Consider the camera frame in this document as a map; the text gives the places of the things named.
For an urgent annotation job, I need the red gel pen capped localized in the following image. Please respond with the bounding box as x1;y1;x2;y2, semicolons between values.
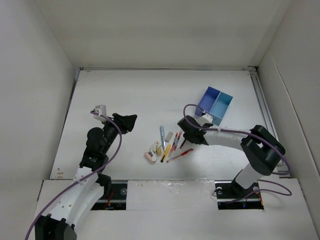
166;148;194;163

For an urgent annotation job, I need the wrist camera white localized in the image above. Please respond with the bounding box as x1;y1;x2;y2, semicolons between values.
196;113;213;127
90;105;107;122

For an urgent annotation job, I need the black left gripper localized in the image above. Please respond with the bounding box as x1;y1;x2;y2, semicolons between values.
101;113;136;154

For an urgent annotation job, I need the blue two-compartment container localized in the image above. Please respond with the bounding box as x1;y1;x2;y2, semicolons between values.
198;86;233;126

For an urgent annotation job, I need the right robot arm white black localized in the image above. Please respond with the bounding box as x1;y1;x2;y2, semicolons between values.
177;115;286;200

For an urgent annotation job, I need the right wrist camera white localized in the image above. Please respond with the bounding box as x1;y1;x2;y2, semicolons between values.
196;113;213;127

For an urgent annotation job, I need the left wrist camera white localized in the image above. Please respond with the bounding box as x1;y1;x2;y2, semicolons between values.
90;105;107;122

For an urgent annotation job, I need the white eraser red label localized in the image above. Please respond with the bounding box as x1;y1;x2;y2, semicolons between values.
150;141;162;152

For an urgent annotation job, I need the grey eraser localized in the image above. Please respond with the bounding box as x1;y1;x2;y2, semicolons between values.
165;132;173;142

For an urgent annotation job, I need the red pen white cap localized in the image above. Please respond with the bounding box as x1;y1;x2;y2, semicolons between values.
174;130;183;151

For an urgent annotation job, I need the red pen clear barrel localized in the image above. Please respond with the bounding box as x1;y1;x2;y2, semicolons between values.
169;132;179;157

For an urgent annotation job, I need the tan small eraser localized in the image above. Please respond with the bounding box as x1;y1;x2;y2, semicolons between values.
156;147;162;156

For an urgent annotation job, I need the pink white correction tape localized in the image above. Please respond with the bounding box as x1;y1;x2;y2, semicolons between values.
144;151;157;164

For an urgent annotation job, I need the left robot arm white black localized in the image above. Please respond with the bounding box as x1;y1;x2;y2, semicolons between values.
32;106;138;240

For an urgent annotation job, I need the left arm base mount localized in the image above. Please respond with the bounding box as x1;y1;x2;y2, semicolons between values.
91;181;128;211

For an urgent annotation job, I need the aluminium rail right side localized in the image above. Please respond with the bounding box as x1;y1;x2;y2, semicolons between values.
247;67;291;178

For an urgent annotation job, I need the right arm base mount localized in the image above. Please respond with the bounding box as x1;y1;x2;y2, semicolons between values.
212;180;264;210

